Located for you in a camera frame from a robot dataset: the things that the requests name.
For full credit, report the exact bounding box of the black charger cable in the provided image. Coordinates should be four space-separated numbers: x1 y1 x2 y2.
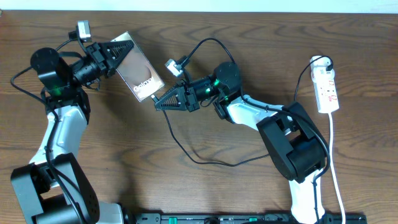
151 55 334 168

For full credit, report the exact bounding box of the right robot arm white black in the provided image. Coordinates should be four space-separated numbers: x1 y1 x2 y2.
155 59 331 223

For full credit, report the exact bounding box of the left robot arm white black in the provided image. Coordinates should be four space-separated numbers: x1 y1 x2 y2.
11 40 136 223

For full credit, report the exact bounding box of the white power strip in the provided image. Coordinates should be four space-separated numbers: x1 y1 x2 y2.
310 55 340 114

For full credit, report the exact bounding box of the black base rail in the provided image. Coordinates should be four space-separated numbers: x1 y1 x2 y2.
133 211 368 224

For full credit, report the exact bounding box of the white power strip cord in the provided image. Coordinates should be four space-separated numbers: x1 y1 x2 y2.
328 112 347 224

